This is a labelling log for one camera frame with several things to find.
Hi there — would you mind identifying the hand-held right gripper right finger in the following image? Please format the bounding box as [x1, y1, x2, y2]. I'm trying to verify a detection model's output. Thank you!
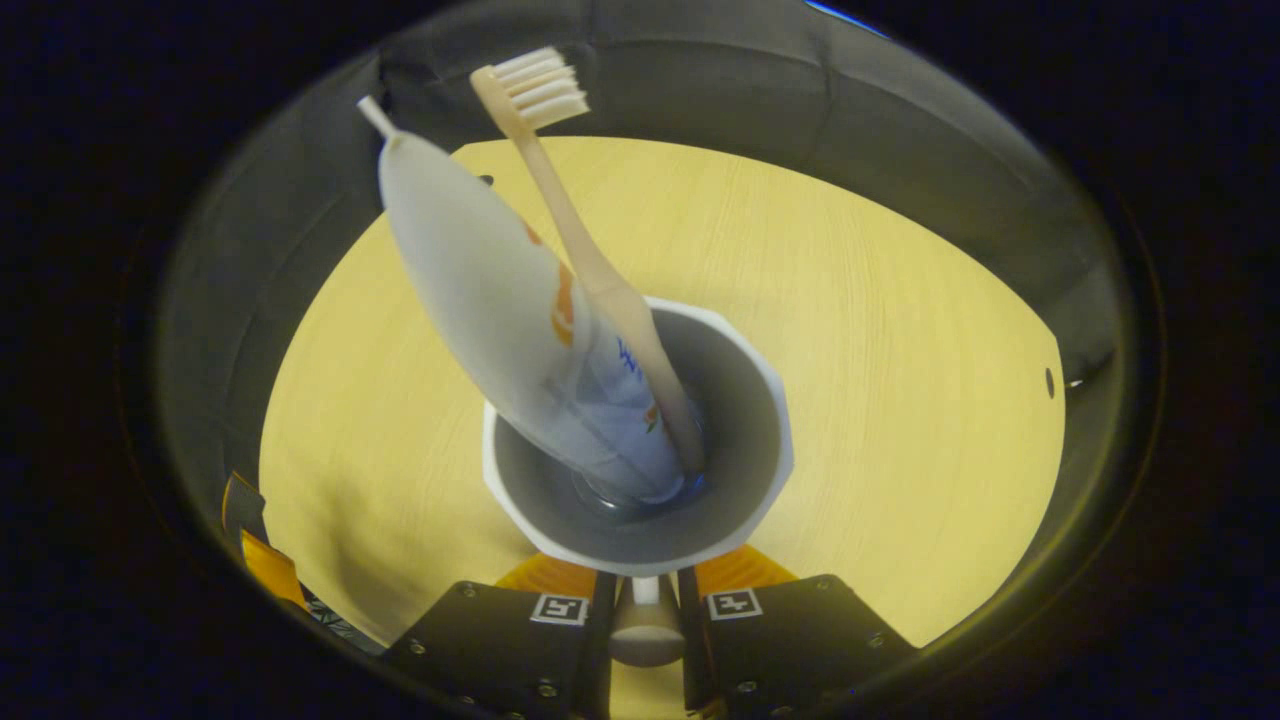
[679, 544, 917, 720]

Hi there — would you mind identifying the white cup with wooden handle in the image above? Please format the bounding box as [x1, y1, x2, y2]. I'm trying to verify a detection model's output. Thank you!
[482, 295, 797, 669]

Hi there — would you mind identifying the beige toothbrush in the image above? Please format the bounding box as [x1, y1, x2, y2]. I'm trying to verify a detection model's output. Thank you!
[469, 45, 708, 477]

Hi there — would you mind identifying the white toothpaste tube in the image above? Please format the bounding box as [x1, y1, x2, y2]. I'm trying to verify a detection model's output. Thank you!
[357, 94, 703, 507]

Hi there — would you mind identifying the light wooden desktop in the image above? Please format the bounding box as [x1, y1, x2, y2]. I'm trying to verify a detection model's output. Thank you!
[258, 136, 1067, 720]

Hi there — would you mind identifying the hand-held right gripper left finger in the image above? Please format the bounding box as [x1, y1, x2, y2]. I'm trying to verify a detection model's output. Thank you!
[385, 554, 617, 720]

